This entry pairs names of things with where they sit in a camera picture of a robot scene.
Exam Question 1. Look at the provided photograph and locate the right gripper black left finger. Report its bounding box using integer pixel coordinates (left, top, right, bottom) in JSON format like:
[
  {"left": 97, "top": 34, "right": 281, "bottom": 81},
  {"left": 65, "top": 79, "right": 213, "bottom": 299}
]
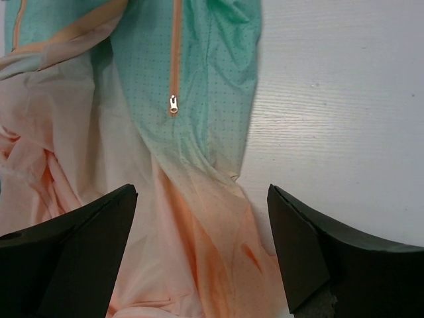
[{"left": 1, "top": 184, "right": 137, "bottom": 318}]

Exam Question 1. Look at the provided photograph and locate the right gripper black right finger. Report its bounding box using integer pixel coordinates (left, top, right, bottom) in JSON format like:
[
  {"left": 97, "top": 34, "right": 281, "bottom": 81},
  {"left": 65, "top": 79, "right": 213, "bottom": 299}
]
[{"left": 267, "top": 185, "right": 423, "bottom": 315}]

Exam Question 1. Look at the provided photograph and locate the orange and teal jacket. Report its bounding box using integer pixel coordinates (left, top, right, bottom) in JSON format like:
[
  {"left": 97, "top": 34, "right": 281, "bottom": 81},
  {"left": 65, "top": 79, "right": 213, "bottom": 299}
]
[{"left": 1, "top": 1, "right": 284, "bottom": 317}]

